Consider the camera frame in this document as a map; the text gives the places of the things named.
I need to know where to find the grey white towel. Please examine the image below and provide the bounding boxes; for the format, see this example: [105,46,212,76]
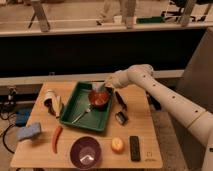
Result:
[92,82,106,92]

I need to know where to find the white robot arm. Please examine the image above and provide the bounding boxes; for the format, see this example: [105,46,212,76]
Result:
[105,64,213,171]

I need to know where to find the red bowl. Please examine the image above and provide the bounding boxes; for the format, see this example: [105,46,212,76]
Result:
[88,90,110,108]

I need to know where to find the purple bowl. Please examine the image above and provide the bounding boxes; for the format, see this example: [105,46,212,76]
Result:
[70,136,102,170]

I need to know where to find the black marker pen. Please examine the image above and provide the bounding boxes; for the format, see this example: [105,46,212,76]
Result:
[115,91,127,110]

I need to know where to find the metal spoon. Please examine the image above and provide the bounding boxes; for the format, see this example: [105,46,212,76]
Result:
[71,108,91,124]

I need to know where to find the small black box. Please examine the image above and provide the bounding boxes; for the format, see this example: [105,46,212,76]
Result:
[115,111,128,125]

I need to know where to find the green plastic tray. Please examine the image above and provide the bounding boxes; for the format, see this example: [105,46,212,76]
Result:
[60,82,113,132]

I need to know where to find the orange fruit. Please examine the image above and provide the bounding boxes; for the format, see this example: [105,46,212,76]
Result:
[111,137,125,154]

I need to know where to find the black remote control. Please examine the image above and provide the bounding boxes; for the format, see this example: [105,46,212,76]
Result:
[130,136,141,161]

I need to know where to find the blue box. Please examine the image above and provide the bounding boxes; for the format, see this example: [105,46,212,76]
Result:
[15,108,32,127]

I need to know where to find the blue sponge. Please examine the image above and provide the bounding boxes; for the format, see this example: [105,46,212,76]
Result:
[17,122,41,141]

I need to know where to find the black cables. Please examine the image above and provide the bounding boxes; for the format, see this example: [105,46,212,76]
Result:
[0,99,19,154]

